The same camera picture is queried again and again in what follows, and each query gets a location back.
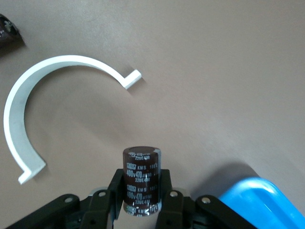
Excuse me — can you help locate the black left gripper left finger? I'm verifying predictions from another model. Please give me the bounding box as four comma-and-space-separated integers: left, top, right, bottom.
4, 168, 126, 229

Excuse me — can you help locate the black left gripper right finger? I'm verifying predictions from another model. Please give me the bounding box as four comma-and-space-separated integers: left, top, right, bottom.
154, 168, 259, 229

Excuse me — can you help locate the small dark terminal block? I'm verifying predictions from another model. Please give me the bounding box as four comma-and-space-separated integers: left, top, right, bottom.
122, 146, 163, 217

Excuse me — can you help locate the dark brown electrolytic capacitor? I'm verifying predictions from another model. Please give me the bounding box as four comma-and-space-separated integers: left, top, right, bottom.
0, 13, 24, 52

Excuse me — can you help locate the blue plastic tray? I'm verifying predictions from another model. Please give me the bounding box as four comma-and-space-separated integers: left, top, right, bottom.
218, 177, 305, 229

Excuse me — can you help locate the white semicircular bracket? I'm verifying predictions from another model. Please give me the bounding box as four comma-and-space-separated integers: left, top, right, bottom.
3, 55, 142, 185

